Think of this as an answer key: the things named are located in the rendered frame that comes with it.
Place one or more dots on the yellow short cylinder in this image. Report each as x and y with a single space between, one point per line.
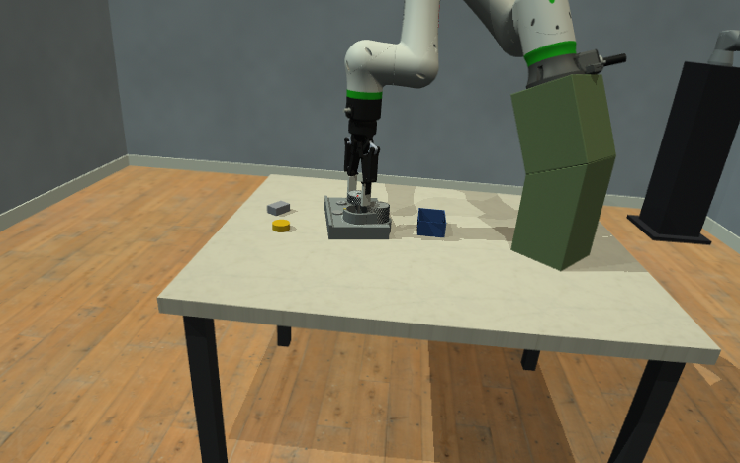
281 225

